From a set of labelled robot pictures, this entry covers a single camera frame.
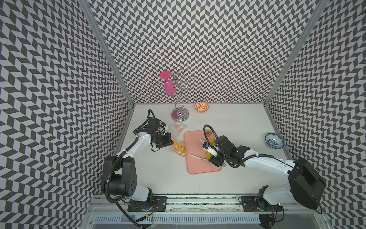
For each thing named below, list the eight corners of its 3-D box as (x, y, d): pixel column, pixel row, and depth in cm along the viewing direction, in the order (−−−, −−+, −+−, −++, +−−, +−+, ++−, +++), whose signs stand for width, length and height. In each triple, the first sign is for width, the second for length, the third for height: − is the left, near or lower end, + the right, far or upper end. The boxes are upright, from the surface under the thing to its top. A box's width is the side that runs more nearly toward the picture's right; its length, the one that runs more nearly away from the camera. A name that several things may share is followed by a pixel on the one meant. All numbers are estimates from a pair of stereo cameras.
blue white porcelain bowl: (264, 150, 95) (268, 145, 90) (259, 137, 101) (263, 132, 96) (281, 150, 95) (286, 145, 90) (275, 137, 101) (280, 132, 96)
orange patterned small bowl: (194, 113, 113) (194, 110, 111) (194, 104, 119) (194, 102, 117) (209, 113, 113) (209, 110, 111) (208, 104, 119) (208, 102, 117)
